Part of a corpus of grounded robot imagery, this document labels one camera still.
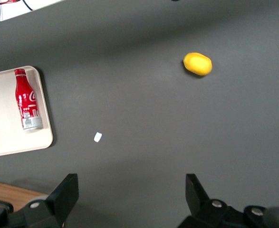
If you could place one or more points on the red coke bottle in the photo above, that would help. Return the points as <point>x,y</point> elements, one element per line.
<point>26,99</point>

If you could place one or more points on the yellow lemon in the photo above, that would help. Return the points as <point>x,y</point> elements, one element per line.
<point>197,64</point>

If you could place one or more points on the small white scrap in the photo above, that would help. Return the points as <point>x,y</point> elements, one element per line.
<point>98,137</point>

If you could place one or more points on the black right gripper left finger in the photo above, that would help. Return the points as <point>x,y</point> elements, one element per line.
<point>63,202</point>

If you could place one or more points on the beige rectangular tray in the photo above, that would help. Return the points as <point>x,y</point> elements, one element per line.
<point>1,118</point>

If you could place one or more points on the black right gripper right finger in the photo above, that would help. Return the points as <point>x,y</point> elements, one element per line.
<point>198,202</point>

